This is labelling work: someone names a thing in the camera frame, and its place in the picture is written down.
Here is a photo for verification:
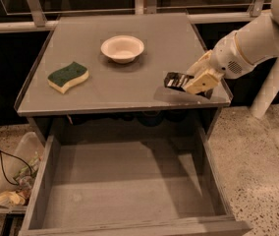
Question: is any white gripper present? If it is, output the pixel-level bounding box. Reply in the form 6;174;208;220
183;30;254;94

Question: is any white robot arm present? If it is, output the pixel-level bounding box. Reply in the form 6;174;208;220
183;0;279;94

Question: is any grey cabinet with top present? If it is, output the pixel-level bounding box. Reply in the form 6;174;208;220
15;14;232;141

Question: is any open grey top drawer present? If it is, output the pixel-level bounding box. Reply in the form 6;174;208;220
19;131;251;236

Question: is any white bowl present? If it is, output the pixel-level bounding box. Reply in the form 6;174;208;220
100;35;144;64

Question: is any green and yellow sponge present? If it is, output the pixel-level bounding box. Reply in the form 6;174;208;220
47;62;89;94

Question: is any clear plastic trash bin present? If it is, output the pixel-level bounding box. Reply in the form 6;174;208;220
0;132;44;213

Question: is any white diagonal post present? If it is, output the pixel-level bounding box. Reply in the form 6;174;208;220
250;58;279;119

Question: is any metal railing frame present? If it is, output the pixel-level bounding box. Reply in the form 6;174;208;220
0;0;270;33

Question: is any black cable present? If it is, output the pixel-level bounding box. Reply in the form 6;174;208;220
0;129;34;187

